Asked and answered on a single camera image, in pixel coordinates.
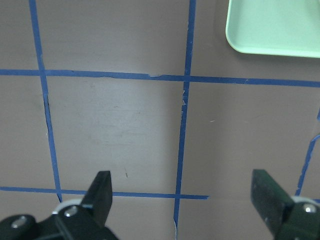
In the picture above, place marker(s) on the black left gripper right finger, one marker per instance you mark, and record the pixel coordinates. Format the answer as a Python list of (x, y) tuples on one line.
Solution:
[(286, 217)]

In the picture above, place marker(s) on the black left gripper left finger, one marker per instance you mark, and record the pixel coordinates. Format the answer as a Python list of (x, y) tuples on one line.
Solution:
[(82, 219)]

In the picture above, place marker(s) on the light green tray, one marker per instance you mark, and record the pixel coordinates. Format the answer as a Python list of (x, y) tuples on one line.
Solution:
[(274, 27)]

